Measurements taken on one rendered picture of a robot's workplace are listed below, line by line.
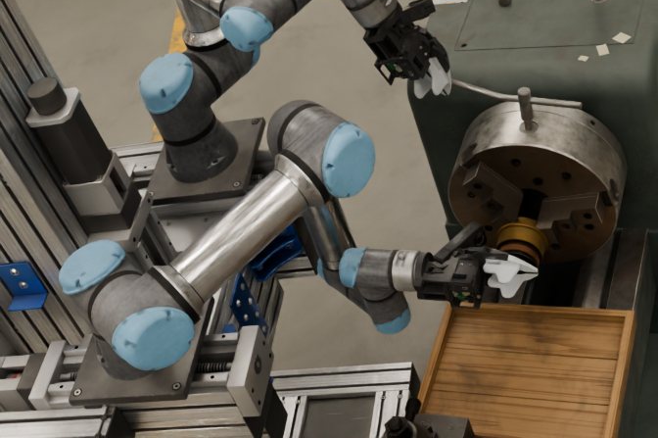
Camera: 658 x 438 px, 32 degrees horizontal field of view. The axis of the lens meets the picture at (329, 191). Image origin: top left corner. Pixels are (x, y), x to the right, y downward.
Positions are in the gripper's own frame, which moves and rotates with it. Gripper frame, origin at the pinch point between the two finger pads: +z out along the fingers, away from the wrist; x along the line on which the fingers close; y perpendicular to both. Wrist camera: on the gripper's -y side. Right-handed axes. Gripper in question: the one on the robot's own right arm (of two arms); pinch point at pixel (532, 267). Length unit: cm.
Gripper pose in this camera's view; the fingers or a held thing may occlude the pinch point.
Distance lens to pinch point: 207.3
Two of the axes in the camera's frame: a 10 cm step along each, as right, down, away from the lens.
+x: -2.9, -7.1, -6.4
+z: 9.0, 0.2, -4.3
